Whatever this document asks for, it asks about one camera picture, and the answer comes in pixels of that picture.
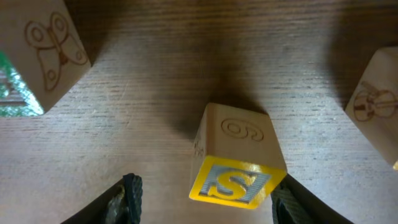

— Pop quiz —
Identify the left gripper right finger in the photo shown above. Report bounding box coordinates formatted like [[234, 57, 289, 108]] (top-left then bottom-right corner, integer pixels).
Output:
[[271, 175, 353, 224]]

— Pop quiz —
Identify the yellow S block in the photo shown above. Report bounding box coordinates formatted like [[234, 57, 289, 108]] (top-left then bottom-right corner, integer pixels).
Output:
[[345, 47, 397, 170], [189, 103, 287, 209]]

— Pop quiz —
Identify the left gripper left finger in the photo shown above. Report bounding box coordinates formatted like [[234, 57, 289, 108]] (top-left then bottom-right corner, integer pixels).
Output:
[[63, 173, 143, 224]]

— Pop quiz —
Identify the green R block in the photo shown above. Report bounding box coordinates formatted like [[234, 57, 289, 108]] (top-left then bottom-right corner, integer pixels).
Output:
[[1, 0, 91, 117]]

